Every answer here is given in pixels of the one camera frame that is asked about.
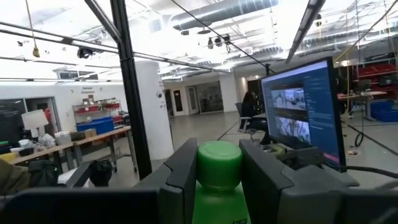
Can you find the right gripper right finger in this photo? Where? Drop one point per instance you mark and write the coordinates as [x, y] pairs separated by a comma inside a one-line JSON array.
[[264, 193]]

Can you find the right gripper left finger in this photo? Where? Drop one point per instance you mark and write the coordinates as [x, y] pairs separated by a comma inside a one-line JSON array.
[[174, 186]]

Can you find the green travel bottle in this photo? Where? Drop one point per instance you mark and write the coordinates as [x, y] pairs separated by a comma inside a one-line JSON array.
[[219, 174]]

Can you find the white round pillar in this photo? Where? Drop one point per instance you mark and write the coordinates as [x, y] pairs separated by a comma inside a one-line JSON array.
[[154, 118]]

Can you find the grey office chair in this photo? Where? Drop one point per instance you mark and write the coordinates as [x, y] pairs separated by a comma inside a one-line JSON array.
[[244, 123]]

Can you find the person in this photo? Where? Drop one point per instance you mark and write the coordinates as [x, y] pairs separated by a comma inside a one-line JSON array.
[[12, 177], [248, 109]]

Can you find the wooden workbench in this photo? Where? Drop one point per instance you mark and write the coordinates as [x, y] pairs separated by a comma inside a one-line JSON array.
[[93, 137]]

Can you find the blue storage bin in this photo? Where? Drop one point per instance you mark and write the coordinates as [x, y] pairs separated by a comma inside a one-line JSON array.
[[96, 126]]

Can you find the computer monitor blue screen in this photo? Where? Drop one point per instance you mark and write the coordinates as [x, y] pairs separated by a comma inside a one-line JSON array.
[[311, 102]]

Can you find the shelf with red bins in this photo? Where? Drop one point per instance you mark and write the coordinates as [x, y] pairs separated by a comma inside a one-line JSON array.
[[96, 109]]

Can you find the black backpack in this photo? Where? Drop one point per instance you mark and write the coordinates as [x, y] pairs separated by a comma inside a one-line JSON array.
[[43, 172]]

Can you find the grey work table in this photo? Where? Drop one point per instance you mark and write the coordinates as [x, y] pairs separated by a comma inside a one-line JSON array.
[[363, 95]]

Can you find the blue storage bins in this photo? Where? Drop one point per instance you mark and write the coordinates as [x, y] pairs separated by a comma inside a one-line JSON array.
[[385, 112]]

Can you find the white table lamp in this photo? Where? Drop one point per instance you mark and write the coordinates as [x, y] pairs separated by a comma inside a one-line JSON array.
[[34, 119]]

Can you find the red storage rack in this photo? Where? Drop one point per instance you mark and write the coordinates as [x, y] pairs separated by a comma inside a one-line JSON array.
[[376, 71]]

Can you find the silver ceiling air duct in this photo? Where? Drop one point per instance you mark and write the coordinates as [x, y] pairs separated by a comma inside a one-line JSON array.
[[224, 12]]

